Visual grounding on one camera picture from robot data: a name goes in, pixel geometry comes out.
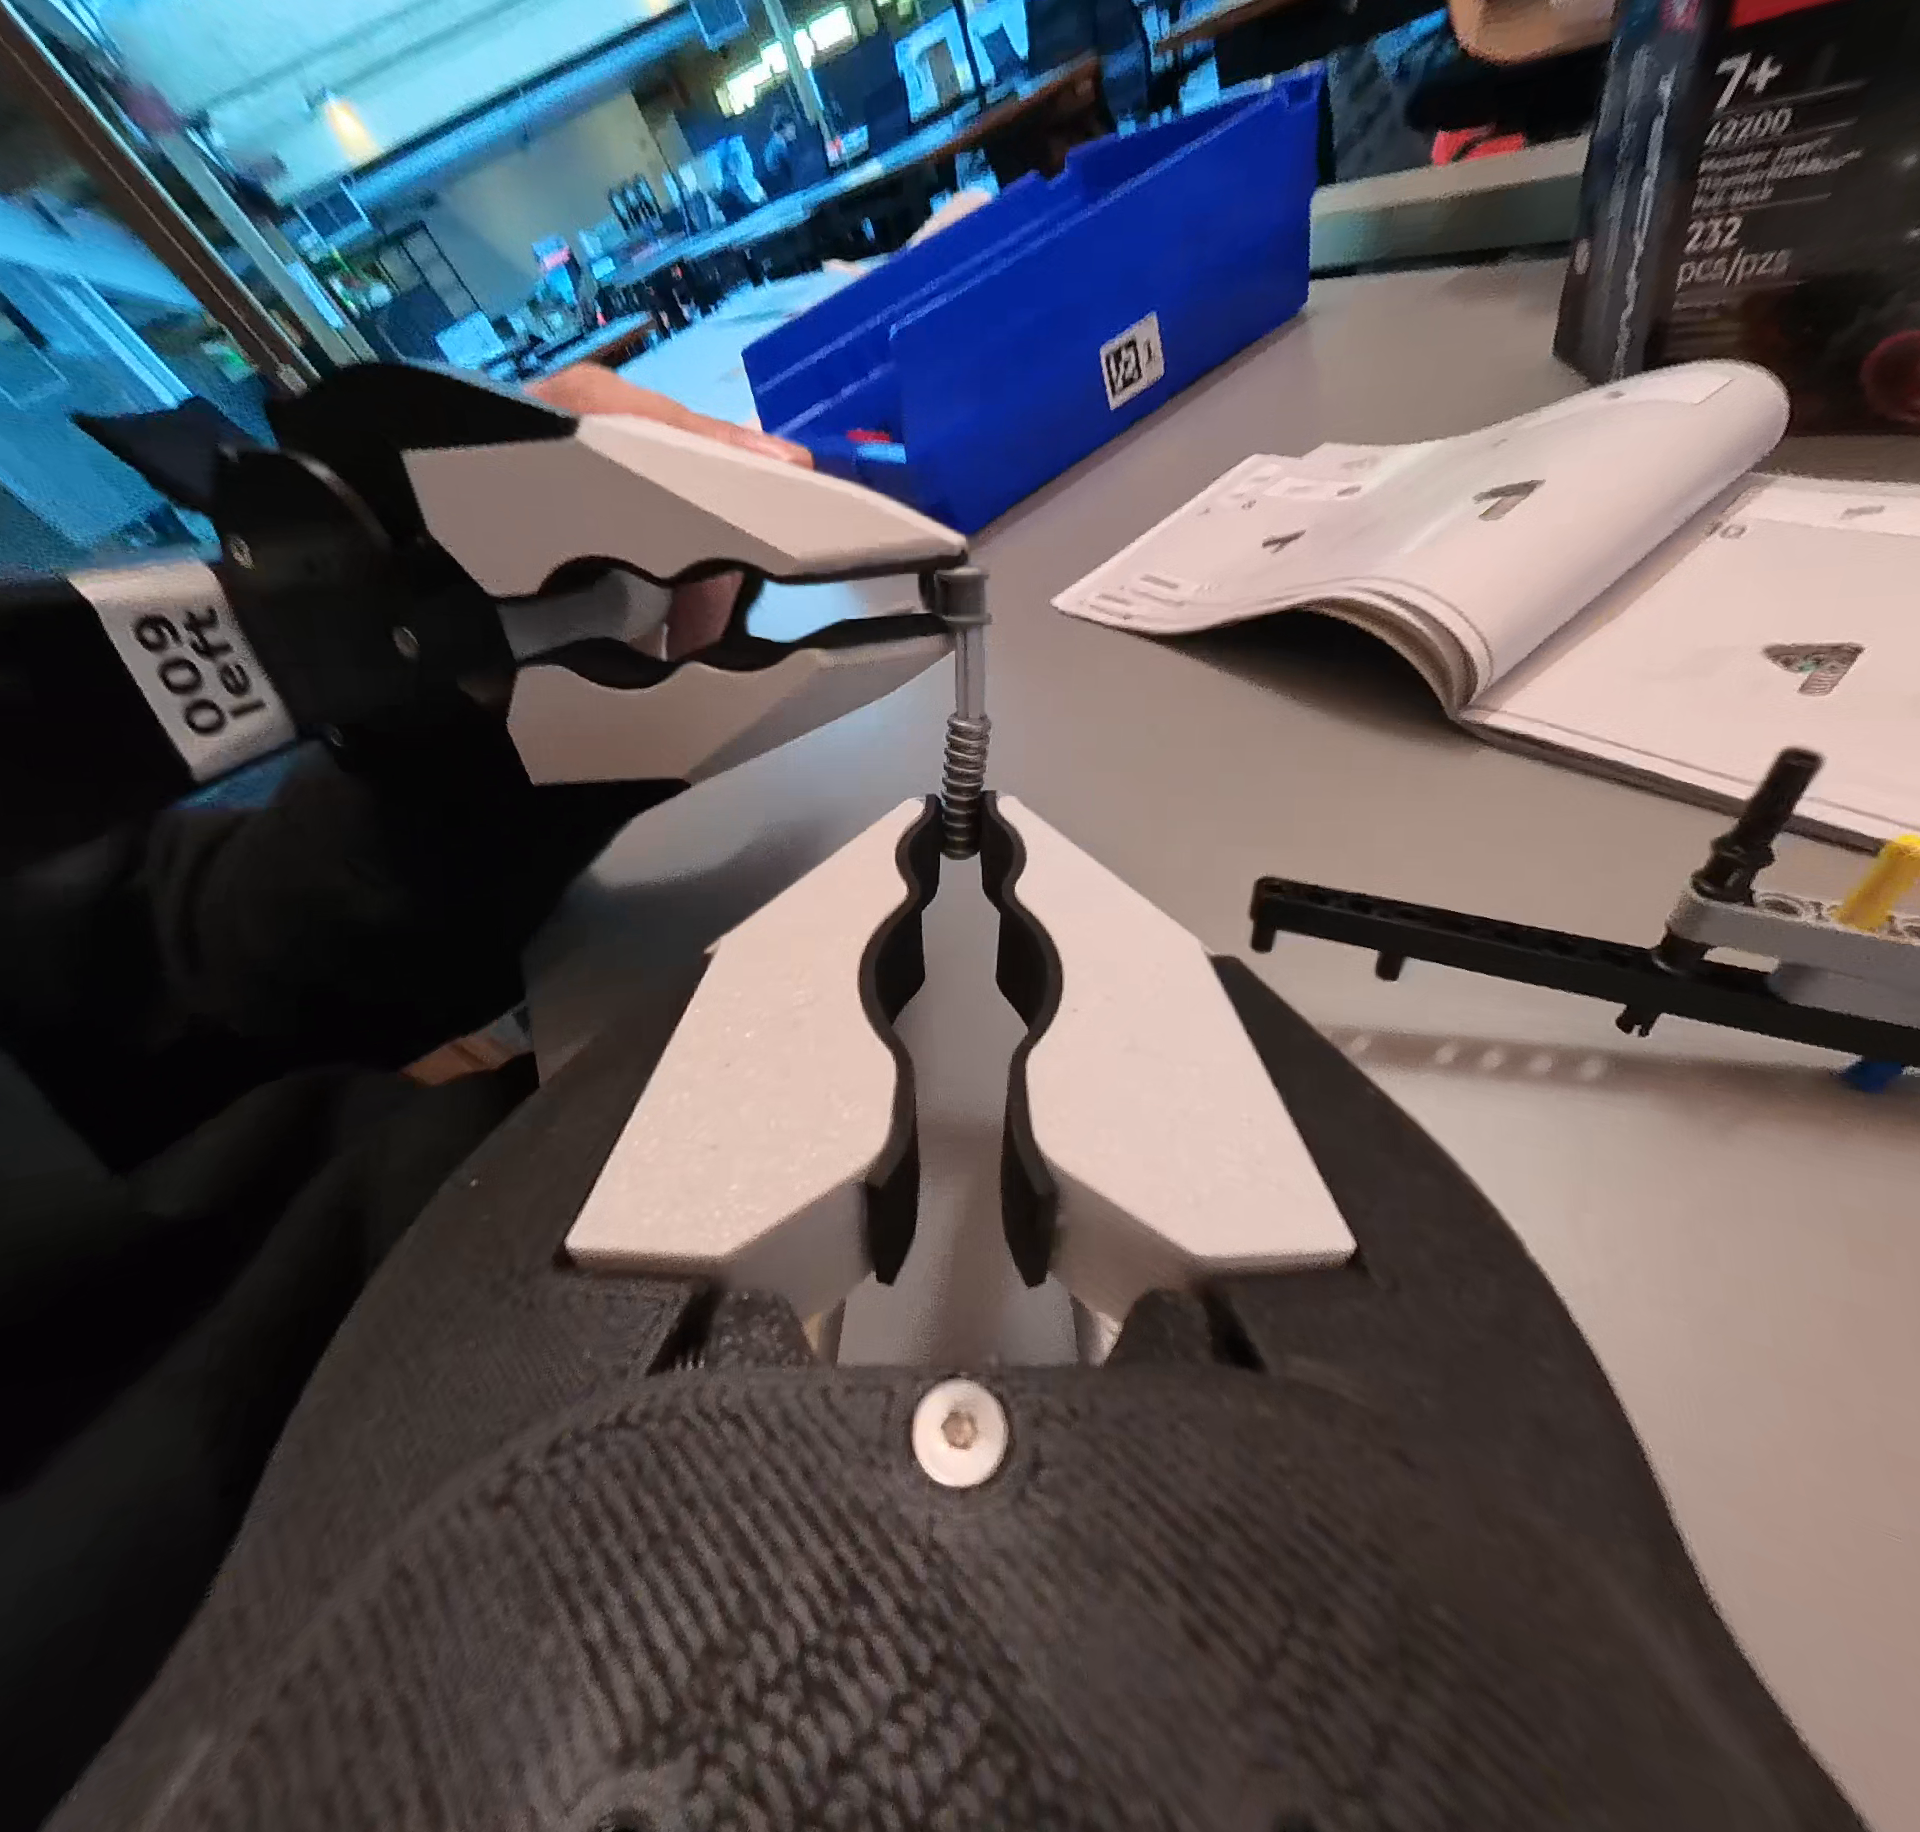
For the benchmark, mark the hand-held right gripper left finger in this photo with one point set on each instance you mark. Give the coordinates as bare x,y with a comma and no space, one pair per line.
735,1098

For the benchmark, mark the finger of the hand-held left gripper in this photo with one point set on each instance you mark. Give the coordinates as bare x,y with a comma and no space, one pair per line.
645,730
676,512

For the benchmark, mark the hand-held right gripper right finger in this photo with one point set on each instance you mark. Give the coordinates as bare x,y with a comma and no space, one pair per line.
1185,1113

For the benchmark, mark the toy shock absorber with spring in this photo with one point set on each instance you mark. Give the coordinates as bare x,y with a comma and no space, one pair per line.
960,692

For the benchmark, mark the person's left forearm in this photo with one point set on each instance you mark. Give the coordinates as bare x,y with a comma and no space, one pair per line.
225,888

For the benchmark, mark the grey desk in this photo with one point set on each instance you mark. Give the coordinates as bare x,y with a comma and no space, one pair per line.
1200,722

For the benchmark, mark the person's left hand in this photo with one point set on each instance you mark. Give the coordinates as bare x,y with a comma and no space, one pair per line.
676,408

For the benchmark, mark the partly built toy brick assembly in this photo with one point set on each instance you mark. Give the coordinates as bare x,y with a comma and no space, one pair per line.
1500,947

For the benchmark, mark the blue plastic bin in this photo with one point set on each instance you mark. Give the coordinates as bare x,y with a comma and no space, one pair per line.
1051,302

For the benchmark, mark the person's dark clothing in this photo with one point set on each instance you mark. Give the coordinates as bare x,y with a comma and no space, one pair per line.
151,1263

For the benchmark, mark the open instruction booklet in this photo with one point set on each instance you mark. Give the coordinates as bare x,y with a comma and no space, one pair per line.
1575,512

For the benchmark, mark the toy building set box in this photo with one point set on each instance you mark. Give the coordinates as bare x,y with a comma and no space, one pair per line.
1725,213

